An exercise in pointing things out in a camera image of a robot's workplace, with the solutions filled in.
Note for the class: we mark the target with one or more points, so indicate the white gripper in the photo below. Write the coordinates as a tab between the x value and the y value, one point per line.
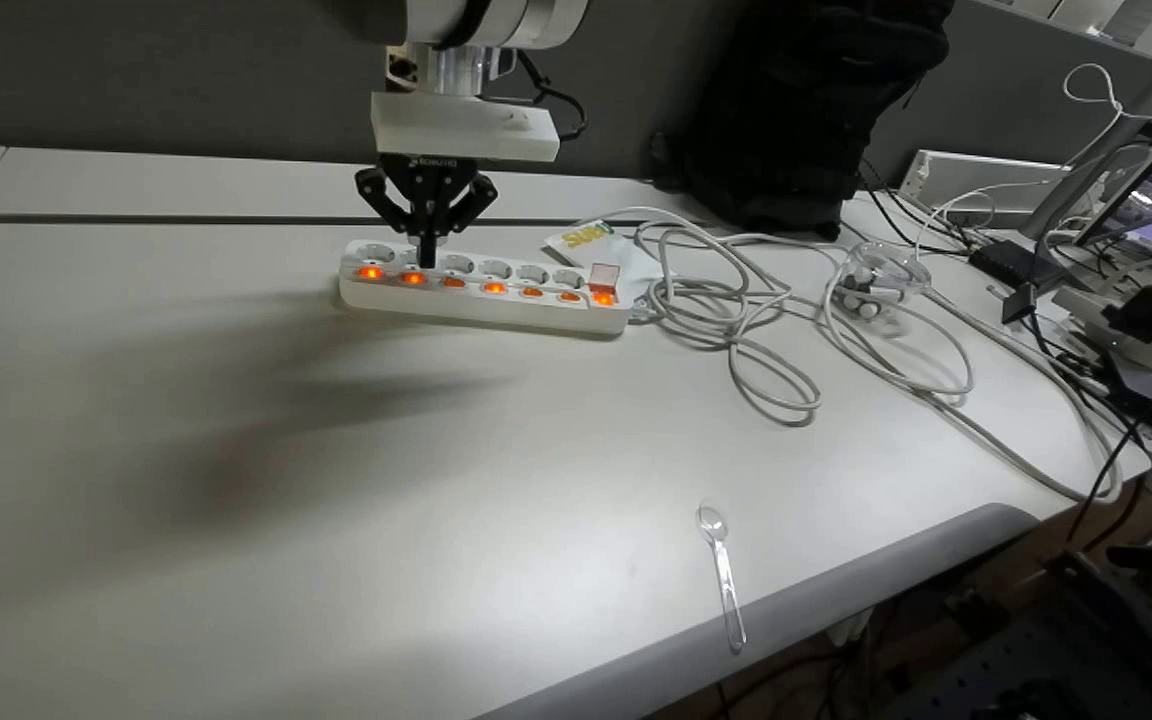
462	129

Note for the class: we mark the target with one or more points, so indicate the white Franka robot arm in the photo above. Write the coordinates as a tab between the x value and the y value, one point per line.
498	21

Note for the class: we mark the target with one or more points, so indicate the white multi-socket power strip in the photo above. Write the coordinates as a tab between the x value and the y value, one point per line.
498	299

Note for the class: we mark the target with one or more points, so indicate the clear bag with yellow label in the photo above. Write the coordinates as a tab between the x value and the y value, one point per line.
590	240

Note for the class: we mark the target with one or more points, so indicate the grey fabric partition panel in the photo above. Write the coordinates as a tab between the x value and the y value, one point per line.
179	80

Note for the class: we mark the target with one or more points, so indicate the black cloth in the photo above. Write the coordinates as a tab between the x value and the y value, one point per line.
789	104

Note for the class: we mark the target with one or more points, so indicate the crumpled clear plastic wrapper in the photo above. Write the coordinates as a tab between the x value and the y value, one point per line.
878	282

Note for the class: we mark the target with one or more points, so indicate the clear plastic spoon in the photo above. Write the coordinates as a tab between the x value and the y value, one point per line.
727	572

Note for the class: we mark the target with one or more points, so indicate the grey box device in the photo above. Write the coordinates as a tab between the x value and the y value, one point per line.
983	183

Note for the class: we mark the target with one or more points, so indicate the black camera stand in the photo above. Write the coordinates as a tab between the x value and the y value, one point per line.
1123	286

